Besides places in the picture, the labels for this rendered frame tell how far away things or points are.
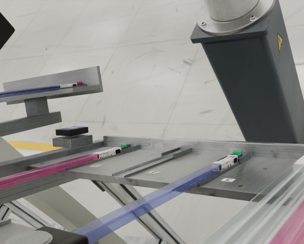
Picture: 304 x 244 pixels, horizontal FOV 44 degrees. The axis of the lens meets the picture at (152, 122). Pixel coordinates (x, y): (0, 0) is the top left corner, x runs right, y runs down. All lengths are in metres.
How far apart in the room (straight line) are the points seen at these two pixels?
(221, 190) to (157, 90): 1.56
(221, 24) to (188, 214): 0.80
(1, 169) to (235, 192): 0.36
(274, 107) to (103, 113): 1.18
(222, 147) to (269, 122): 0.50
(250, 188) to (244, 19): 0.53
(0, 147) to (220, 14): 0.57
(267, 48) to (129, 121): 1.12
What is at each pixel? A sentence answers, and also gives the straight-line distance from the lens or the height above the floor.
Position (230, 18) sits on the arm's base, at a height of 0.72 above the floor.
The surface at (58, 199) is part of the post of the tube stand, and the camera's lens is 1.02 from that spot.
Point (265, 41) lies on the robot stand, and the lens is 0.92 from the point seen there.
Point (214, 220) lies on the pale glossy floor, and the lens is 1.44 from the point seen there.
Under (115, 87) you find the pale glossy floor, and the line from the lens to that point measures 2.17.
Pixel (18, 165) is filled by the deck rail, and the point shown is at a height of 0.87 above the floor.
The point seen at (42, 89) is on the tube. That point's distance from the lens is 0.87.
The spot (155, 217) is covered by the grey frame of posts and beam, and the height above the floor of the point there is 0.42.
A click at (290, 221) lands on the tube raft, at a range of 0.33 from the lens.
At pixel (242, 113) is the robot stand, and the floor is 0.40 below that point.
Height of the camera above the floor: 1.23
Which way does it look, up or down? 42 degrees down
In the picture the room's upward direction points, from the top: 35 degrees counter-clockwise
